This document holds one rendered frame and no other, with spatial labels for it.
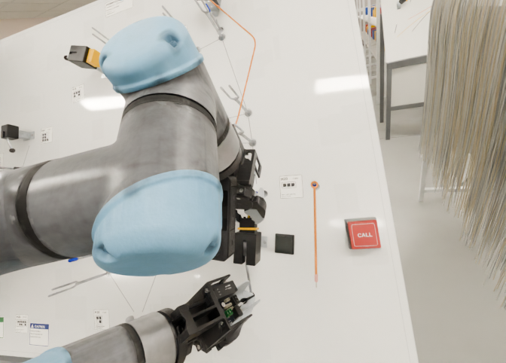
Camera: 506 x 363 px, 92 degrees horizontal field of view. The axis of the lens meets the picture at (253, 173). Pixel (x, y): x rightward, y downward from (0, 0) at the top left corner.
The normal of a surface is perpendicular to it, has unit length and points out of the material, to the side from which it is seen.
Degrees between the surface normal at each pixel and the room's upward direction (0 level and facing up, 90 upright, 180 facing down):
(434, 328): 0
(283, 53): 52
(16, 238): 82
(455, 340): 0
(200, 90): 68
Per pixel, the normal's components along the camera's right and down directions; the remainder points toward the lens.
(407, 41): -0.38, -0.12
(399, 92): -0.29, 0.54
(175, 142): 0.46, -0.54
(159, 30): -0.25, -0.50
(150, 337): 0.52, -0.81
